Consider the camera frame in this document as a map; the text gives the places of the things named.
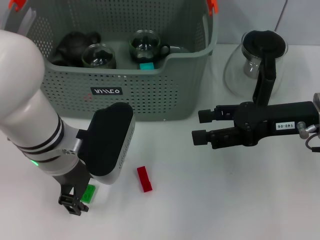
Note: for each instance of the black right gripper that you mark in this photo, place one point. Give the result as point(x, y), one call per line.
point(270, 122)

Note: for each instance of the grey perforated storage bin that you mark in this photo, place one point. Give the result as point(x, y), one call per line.
point(162, 100)

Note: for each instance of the teal square building brick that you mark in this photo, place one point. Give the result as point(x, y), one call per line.
point(146, 66)

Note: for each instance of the dark clay teapot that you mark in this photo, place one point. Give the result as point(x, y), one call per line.
point(73, 47)

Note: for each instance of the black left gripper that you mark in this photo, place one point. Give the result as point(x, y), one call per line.
point(75, 177)

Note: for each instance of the green building brick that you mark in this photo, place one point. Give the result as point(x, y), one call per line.
point(89, 194)

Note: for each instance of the glass teacup with black base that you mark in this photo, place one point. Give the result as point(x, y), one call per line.
point(100, 57)
point(145, 48)

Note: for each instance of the dark red long brick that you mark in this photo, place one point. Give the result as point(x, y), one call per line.
point(145, 180)

